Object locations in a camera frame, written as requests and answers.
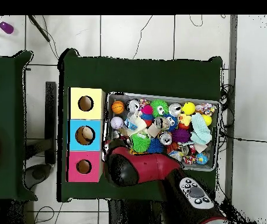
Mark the small green fuzzy eyed ball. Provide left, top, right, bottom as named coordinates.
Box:
left=150, top=99, right=169, bottom=118

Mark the purple bottle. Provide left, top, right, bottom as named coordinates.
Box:
left=0, top=21, right=15, bottom=35

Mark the black rod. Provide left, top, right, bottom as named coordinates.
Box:
left=27, top=15, right=51, bottom=43

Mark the shallow metal mesh bin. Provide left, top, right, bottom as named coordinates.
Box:
left=101, top=92, right=221, bottom=172

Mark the orange toy basketball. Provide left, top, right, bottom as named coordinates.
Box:
left=111, top=100, right=126, bottom=115

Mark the white toy baseball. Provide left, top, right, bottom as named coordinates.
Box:
left=110, top=116, right=124, bottom=130

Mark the purple spiky ball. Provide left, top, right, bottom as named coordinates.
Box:
left=171, top=128, right=191, bottom=144

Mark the blue fuzzy eyed ball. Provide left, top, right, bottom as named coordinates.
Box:
left=163, top=113, right=179, bottom=131

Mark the wooden box with three holes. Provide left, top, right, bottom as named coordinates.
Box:
left=67, top=87, right=106, bottom=183

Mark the large green fuzzy eyed ball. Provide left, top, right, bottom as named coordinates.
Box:
left=130, top=132, right=151, bottom=153

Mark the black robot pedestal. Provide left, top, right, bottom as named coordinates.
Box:
left=107, top=199, right=169, bottom=224

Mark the yellow smiley ball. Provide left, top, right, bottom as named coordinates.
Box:
left=181, top=101, right=196, bottom=116

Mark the black power cable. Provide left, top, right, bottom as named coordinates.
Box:
left=219, top=132, right=267, bottom=144

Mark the dark green tablecloth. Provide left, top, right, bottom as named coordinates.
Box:
left=57, top=48, right=223, bottom=202
left=0, top=50, right=38, bottom=202

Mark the light blue cloth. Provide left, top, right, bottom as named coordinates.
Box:
left=190, top=112, right=213, bottom=146

